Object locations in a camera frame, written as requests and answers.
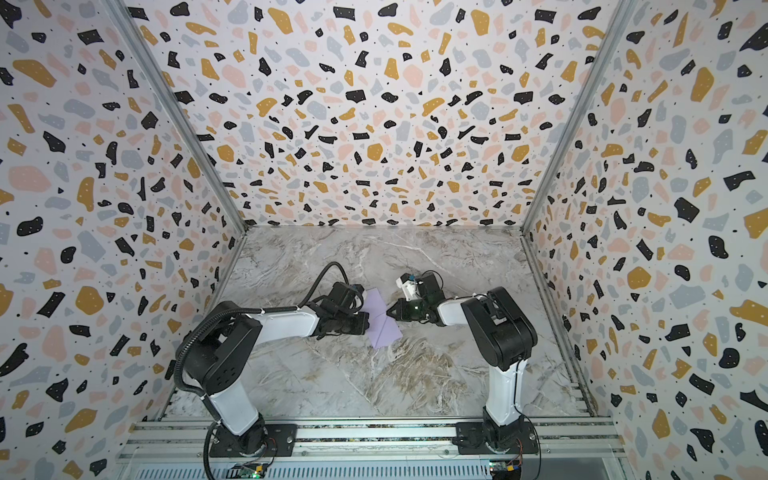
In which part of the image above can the lilac square paper sheet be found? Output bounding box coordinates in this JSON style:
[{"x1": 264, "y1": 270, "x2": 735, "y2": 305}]
[{"x1": 362, "y1": 288, "x2": 402, "y2": 349}]

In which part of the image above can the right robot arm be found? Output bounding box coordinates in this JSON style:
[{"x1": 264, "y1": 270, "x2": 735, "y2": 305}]
[{"x1": 387, "y1": 270, "x2": 538, "y2": 443}]

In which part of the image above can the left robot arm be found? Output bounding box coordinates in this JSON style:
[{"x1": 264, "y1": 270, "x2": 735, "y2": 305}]
[{"x1": 173, "y1": 282, "x2": 369, "y2": 437}]

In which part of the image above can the right circuit board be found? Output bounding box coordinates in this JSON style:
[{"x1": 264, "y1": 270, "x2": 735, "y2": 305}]
[{"x1": 489, "y1": 459, "x2": 522, "y2": 480}]

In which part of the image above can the circuit board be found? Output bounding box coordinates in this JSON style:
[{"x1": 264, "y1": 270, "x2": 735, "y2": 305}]
[
  {"x1": 489, "y1": 459, "x2": 522, "y2": 480},
  {"x1": 225, "y1": 462, "x2": 269, "y2": 480}
]

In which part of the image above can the left circuit board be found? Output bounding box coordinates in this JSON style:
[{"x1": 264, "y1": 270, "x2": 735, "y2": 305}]
[{"x1": 225, "y1": 462, "x2": 269, "y2": 480}]

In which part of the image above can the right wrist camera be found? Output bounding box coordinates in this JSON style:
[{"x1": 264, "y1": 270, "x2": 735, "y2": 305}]
[{"x1": 396, "y1": 273, "x2": 420, "y2": 302}]

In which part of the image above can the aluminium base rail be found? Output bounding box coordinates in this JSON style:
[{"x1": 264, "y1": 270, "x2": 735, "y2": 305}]
[{"x1": 116, "y1": 417, "x2": 634, "y2": 479}]

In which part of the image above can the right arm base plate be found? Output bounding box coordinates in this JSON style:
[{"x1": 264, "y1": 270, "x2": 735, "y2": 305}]
[{"x1": 452, "y1": 419, "x2": 539, "y2": 455}]

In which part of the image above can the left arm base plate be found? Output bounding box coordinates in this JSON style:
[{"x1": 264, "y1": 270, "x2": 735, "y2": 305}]
[{"x1": 209, "y1": 423, "x2": 298, "y2": 459}]

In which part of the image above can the left black corrugated cable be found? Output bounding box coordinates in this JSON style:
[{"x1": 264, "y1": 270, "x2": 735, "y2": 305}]
[{"x1": 172, "y1": 261, "x2": 352, "y2": 394}]

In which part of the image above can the right aluminium corner post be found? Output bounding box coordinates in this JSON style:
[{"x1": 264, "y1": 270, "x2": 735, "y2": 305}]
[{"x1": 521, "y1": 0, "x2": 637, "y2": 236}]

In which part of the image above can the aluminium corner post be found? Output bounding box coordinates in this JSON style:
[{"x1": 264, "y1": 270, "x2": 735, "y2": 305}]
[
  {"x1": 103, "y1": 0, "x2": 247, "y2": 235},
  {"x1": 521, "y1": 0, "x2": 637, "y2": 236}
]

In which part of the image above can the left aluminium corner post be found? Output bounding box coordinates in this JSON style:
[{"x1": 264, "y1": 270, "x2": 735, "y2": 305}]
[{"x1": 103, "y1": 0, "x2": 247, "y2": 235}]

